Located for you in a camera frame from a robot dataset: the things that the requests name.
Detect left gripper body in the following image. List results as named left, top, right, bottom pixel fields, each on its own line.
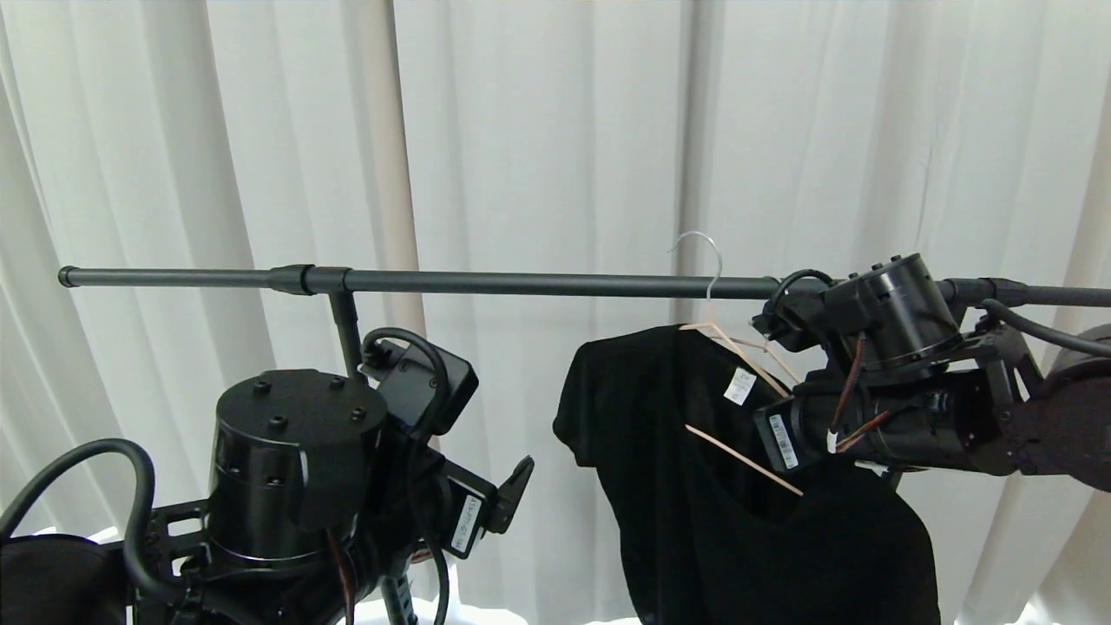
left=391, top=464, right=500, bottom=565

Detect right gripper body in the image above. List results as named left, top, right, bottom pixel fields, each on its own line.
left=753, top=372, right=990, bottom=474

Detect black garment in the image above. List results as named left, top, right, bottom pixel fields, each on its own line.
left=553, top=326, right=943, bottom=625

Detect black clothes rack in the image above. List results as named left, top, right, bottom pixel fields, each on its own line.
left=58, top=265, right=1111, bottom=625

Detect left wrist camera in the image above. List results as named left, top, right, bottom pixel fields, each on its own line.
left=360, top=334, right=480, bottom=439

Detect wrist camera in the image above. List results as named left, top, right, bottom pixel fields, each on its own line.
left=751, top=291, right=838, bottom=352
left=360, top=334, right=480, bottom=439

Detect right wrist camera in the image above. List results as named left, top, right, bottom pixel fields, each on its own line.
left=751, top=291, right=838, bottom=352

